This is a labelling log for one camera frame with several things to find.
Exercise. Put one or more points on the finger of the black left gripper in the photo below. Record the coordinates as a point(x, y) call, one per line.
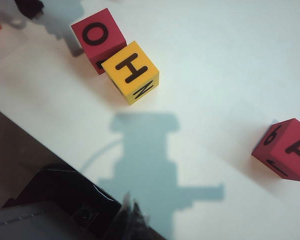
point(30, 7)

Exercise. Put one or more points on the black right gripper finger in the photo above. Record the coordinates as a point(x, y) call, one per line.
point(130, 220)

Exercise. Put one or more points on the red rabbit foam block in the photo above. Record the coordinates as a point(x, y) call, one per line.
point(97, 35)

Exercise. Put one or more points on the yellow number 3 foam block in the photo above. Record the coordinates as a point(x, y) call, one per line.
point(130, 67)

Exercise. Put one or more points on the red letter J foam block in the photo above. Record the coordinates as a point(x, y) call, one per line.
point(285, 150)

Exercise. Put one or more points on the grey robot base panel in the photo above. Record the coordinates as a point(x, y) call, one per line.
point(27, 225)

